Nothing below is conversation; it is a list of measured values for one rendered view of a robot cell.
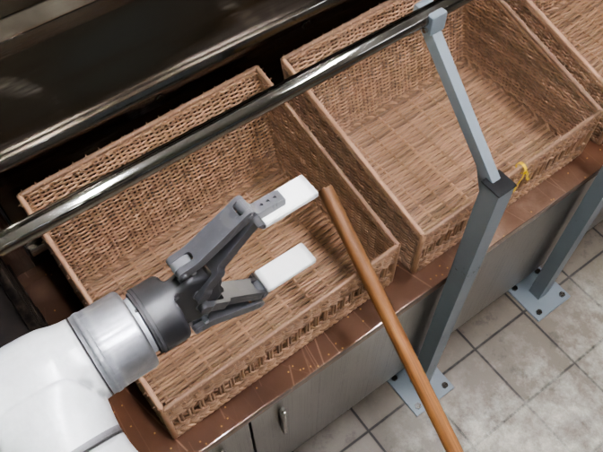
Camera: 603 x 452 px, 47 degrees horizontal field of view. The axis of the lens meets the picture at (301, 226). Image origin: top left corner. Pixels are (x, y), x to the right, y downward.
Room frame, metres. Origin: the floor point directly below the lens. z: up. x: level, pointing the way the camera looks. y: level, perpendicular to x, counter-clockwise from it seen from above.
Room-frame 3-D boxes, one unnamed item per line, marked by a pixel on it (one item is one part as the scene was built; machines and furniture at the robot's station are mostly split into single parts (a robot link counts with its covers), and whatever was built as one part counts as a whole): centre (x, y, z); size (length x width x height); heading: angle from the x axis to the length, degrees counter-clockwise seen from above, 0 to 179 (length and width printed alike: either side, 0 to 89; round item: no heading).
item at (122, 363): (0.28, 0.19, 1.24); 0.09 x 0.06 x 0.09; 36
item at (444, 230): (1.08, -0.31, 0.72); 0.56 x 0.49 x 0.28; 127
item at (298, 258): (0.41, 0.02, 1.18); 0.07 x 0.03 x 0.01; 126
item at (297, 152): (0.73, 0.17, 0.72); 0.56 x 0.49 x 0.28; 128
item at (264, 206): (0.39, 0.04, 1.33); 0.05 x 0.01 x 0.03; 126
